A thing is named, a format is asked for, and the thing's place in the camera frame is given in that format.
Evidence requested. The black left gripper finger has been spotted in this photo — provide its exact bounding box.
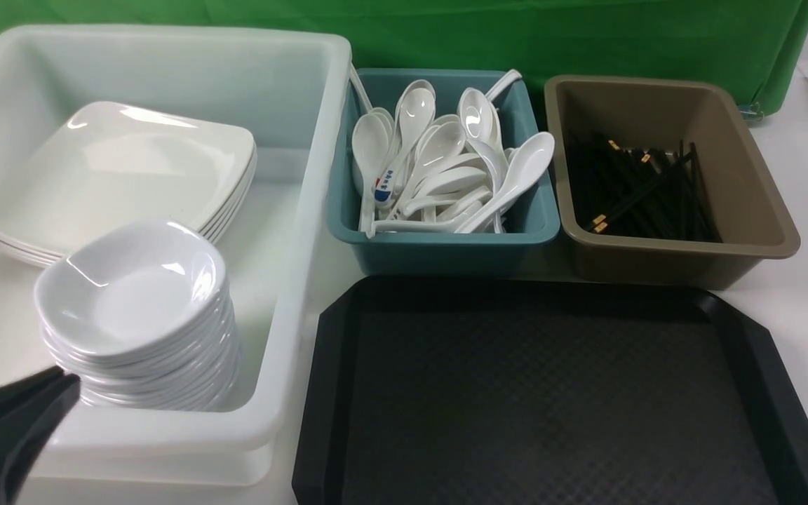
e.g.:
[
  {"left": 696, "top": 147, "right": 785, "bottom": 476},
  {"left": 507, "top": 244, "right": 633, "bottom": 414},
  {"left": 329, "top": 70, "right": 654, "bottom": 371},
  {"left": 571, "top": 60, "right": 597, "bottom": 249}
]
[{"left": 0, "top": 365, "right": 81, "bottom": 504}]

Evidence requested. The large white square plate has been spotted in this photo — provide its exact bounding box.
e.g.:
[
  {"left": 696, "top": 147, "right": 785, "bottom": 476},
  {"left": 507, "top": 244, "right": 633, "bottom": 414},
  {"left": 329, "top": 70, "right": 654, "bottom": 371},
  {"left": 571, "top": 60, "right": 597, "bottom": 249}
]
[{"left": 0, "top": 100, "right": 257, "bottom": 255}]

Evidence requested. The olive brown chopstick bin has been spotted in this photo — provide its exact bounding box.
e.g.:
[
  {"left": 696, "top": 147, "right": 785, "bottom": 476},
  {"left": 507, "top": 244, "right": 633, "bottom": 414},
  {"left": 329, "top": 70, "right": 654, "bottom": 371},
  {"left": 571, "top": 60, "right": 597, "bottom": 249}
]
[{"left": 544, "top": 76, "right": 800, "bottom": 290}]

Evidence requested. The teal plastic spoon bin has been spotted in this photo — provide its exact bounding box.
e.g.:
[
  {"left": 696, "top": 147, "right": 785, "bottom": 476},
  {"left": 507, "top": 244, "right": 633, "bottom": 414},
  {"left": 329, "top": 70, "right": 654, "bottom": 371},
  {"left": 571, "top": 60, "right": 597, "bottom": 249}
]
[{"left": 325, "top": 68, "right": 560, "bottom": 276}]

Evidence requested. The black plastic serving tray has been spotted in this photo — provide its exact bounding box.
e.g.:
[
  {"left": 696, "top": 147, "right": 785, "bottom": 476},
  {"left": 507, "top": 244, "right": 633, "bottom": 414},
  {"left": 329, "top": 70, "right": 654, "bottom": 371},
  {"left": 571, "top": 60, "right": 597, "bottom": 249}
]
[{"left": 291, "top": 276, "right": 808, "bottom": 504}]

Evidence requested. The pile of black chopsticks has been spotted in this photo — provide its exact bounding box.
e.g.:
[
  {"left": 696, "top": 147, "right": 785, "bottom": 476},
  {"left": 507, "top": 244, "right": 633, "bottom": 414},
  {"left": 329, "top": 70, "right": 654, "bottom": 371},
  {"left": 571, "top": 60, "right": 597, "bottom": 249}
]
[{"left": 565, "top": 130, "right": 722, "bottom": 243}]

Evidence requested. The stack of white sauce dishes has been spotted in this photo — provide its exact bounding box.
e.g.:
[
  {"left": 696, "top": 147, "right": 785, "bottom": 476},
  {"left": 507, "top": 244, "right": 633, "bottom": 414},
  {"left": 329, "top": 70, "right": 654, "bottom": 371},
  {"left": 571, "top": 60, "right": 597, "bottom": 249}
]
[{"left": 33, "top": 220, "right": 243, "bottom": 412}]

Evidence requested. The pile of white soup spoons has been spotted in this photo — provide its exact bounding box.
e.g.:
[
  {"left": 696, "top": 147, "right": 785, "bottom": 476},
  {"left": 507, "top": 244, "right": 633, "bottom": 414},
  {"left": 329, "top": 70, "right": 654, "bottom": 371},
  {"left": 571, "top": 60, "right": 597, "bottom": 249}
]
[{"left": 349, "top": 68, "right": 556, "bottom": 238}]

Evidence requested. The green cloth backdrop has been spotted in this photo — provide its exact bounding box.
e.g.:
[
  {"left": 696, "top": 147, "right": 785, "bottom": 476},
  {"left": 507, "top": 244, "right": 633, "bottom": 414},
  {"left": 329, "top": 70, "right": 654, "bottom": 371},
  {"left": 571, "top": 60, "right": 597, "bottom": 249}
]
[{"left": 0, "top": 1, "right": 808, "bottom": 114}]

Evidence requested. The stack of white square plates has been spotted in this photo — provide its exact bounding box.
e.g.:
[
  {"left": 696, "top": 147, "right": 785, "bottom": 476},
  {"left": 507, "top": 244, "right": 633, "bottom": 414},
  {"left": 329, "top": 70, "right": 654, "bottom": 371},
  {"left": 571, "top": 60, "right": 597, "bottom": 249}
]
[{"left": 0, "top": 150, "right": 259, "bottom": 269}]

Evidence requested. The large white plastic tub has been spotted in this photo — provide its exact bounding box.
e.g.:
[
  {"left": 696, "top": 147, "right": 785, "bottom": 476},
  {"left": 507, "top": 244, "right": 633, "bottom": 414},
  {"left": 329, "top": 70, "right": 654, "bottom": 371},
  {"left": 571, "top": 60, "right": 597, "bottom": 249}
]
[{"left": 0, "top": 25, "right": 351, "bottom": 487}]

